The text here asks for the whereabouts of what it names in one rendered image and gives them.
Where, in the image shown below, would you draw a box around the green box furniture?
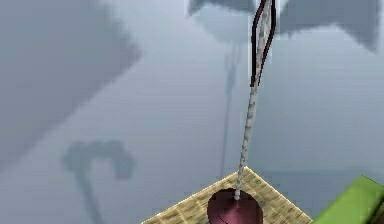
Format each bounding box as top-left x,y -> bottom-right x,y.
311,175 -> 384,224

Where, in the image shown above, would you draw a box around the tan woven mat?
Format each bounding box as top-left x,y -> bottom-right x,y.
141,166 -> 313,224

